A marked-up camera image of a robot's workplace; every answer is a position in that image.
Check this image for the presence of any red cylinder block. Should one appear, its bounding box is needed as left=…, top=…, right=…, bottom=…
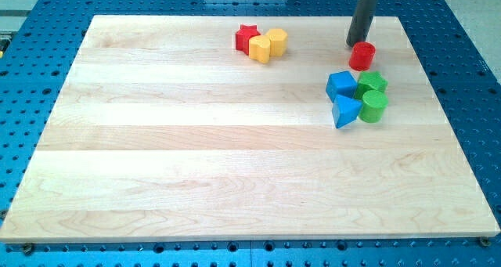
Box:
left=348, top=41, right=376, bottom=71

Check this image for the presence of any red star block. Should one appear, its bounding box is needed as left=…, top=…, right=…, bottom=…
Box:
left=235, top=24, right=261, bottom=55

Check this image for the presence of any green star block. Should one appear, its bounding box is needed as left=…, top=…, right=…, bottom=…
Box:
left=354, top=71, right=388, bottom=99

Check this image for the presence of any yellow heart block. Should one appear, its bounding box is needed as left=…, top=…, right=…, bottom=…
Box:
left=248, top=35, right=271, bottom=63

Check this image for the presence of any light wooden board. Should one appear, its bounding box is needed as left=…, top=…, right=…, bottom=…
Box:
left=1, top=15, right=499, bottom=244

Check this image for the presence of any yellow hexagon block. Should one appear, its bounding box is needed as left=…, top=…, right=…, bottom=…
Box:
left=266, top=28, right=288, bottom=56

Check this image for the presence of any blue triangle block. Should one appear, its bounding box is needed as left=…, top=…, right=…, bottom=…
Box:
left=332, top=95, right=362, bottom=128

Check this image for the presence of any blue cube block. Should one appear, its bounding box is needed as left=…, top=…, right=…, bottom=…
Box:
left=326, top=71, right=357, bottom=102

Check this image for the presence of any green cylinder block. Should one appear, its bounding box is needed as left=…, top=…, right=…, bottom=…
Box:
left=359, top=90, right=388, bottom=123

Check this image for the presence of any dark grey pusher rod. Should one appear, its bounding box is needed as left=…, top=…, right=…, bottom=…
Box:
left=346, top=0, right=379, bottom=47

